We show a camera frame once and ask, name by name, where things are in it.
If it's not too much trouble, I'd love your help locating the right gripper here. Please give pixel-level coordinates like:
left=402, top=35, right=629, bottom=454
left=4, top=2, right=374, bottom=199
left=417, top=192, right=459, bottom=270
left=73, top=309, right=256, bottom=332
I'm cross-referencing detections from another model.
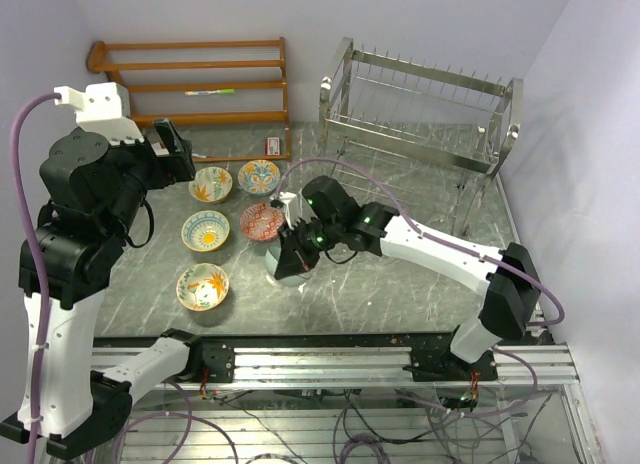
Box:
left=275, top=216, right=342, bottom=279

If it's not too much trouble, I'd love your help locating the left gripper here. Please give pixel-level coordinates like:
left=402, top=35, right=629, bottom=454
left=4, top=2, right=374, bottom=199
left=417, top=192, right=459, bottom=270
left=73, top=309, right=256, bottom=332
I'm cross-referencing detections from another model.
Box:
left=98, top=116, right=194, bottom=238

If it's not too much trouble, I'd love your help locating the teal dotted grey bowl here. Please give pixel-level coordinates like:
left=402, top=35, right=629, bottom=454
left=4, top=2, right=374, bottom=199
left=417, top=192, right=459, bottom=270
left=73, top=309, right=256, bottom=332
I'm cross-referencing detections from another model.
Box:
left=264, top=242, right=311, bottom=288

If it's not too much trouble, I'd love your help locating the red pattern blue zigzag bowl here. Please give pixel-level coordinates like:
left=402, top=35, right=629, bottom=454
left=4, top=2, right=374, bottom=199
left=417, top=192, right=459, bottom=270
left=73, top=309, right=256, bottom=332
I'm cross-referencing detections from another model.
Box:
left=239, top=202, right=285, bottom=242

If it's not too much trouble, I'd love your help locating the orange flower green bowl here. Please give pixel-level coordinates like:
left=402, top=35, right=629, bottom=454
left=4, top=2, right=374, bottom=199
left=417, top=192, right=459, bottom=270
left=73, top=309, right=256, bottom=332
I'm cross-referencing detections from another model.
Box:
left=176, top=263, right=230, bottom=312

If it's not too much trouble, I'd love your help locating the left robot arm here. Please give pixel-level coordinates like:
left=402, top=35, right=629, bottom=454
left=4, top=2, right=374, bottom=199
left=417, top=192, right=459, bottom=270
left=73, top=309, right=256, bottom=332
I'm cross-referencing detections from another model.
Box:
left=1, top=118, right=213, bottom=461

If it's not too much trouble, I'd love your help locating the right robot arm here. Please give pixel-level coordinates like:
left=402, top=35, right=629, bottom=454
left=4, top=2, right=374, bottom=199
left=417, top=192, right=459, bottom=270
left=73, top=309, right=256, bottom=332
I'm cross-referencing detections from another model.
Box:
left=265, top=175, right=540, bottom=380

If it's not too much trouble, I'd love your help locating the wooden shelf rack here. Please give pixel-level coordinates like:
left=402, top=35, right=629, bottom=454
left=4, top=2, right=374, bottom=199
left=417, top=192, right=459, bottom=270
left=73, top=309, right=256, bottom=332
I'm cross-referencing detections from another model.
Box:
left=85, top=36, right=292, bottom=161

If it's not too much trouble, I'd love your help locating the steel dish rack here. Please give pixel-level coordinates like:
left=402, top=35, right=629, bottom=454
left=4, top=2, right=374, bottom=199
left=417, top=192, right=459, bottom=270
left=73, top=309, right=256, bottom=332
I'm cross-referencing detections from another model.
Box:
left=319, top=37, right=524, bottom=236

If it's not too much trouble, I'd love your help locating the orange leaf pattern bowl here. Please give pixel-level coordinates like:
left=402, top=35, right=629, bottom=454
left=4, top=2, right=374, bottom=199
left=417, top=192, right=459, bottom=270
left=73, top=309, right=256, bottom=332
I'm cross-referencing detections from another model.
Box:
left=188, top=166, right=233, bottom=203

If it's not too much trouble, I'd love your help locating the yellow sun blue bowl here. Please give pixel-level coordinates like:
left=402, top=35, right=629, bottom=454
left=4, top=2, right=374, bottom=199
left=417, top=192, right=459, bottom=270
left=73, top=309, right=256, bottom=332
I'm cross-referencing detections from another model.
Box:
left=180, top=210, right=231, bottom=252

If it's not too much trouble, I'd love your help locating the blue orange floral bowl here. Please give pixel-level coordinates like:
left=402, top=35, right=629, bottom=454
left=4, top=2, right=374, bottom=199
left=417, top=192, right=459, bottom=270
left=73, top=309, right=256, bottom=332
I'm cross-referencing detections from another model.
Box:
left=237, top=160, right=281, bottom=196

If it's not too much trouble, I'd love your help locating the green capped marker pen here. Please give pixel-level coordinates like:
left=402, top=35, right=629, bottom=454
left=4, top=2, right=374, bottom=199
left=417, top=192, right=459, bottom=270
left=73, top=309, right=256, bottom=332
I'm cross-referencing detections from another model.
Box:
left=184, top=88, right=235, bottom=97

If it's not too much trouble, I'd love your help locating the small red white box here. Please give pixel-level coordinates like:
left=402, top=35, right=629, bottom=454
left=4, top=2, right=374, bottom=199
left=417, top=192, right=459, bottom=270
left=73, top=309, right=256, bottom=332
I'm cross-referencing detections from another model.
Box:
left=265, top=137, right=281, bottom=156

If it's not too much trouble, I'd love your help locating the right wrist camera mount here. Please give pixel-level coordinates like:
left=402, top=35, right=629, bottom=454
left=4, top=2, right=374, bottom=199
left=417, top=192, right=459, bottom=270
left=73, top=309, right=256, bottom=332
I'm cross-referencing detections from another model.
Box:
left=270, top=191, right=303, bottom=230

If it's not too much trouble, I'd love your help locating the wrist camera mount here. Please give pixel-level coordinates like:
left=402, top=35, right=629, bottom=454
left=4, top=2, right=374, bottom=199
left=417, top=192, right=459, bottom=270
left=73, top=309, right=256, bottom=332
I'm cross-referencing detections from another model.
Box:
left=270, top=191, right=303, bottom=230
left=53, top=82, right=143, bottom=146

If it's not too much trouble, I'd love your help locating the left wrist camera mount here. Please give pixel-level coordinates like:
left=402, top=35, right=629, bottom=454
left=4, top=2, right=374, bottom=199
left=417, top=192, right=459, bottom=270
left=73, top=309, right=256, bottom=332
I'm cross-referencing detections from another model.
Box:
left=53, top=82, right=143, bottom=146

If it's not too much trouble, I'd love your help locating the aluminium rail frame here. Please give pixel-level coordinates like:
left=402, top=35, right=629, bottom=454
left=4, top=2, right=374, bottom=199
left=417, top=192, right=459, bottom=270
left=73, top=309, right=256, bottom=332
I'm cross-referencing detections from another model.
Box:
left=92, top=331, right=603, bottom=463

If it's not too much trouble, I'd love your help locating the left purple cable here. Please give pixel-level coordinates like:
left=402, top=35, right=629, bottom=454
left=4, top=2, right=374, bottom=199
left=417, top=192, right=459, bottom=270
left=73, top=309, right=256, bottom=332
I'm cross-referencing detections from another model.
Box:
left=9, top=93, right=64, bottom=464

